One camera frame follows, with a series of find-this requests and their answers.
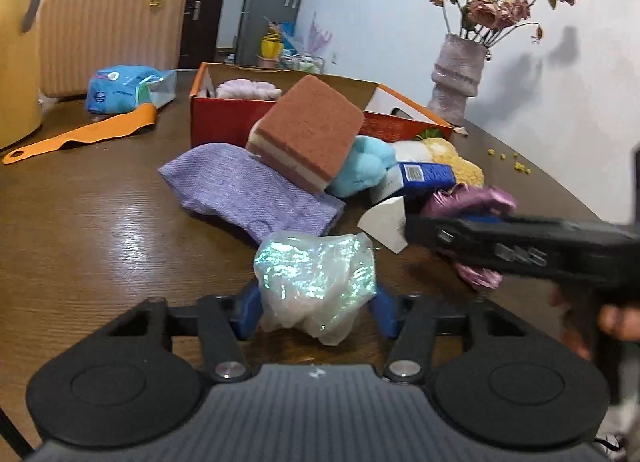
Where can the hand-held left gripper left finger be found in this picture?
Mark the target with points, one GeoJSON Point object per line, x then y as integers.
{"type": "Point", "coordinates": [248, 309]}

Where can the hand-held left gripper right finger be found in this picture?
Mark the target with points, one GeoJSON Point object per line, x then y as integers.
{"type": "Point", "coordinates": [383, 313]}

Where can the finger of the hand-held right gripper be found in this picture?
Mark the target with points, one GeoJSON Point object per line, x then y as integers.
{"type": "Point", "coordinates": [425, 234]}

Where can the pink satin scrunchie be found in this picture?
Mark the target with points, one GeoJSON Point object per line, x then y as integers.
{"type": "Point", "coordinates": [480, 202]}

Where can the iridescent plastic bag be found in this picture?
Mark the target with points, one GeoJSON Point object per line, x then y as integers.
{"type": "Point", "coordinates": [312, 284]}

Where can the purple woven cloth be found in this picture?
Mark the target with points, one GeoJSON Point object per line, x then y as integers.
{"type": "Point", "coordinates": [250, 192]}

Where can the orange cardboard box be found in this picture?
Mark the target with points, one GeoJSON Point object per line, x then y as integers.
{"type": "Point", "coordinates": [225, 119]}

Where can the person's right hand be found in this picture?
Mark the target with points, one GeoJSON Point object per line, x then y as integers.
{"type": "Point", "coordinates": [620, 323]}

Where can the white wedge sponge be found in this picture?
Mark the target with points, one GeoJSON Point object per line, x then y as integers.
{"type": "Point", "coordinates": [385, 222]}

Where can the yellow fluffy cloth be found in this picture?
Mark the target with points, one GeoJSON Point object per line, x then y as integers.
{"type": "Point", "coordinates": [457, 161]}

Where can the light blue plush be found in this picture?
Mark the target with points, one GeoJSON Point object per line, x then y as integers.
{"type": "Point", "coordinates": [362, 166]}

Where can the scattered yellow crumbs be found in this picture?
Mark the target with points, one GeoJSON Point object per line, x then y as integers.
{"type": "Point", "coordinates": [517, 164]}

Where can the brown layered sponge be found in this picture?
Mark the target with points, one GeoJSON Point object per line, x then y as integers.
{"type": "Point", "coordinates": [310, 134]}

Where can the pink textured vase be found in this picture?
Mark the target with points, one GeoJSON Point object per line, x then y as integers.
{"type": "Point", "coordinates": [457, 79]}

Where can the pile of packaged goods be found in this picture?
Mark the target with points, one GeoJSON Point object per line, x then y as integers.
{"type": "Point", "coordinates": [300, 61]}

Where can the pink fluffy cloth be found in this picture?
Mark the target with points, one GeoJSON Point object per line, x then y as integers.
{"type": "Point", "coordinates": [247, 89]}

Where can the orange plastic strip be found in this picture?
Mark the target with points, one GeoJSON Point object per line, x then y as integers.
{"type": "Point", "coordinates": [95, 131]}

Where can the yellow bag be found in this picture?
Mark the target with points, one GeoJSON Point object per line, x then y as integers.
{"type": "Point", "coordinates": [272, 45]}

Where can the blue tissue multipack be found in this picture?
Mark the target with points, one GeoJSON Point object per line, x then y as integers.
{"type": "Point", "coordinates": [117, 89]}

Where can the pink ribbed suitcase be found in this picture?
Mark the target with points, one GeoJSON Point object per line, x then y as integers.
{"type": "Point", "coordinates": [110, 29]}

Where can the dark wooden door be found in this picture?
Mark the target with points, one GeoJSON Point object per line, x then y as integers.
{"type": "Point", "coordinates": [192, 1]}

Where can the yellow thermos jug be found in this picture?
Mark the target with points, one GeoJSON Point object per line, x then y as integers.
{"type": "Point", "coordinates": [17, 41]}

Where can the purple wall decoration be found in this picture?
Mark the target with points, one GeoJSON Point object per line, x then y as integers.
{"type": "Point", "coordinates": [320, 34]}

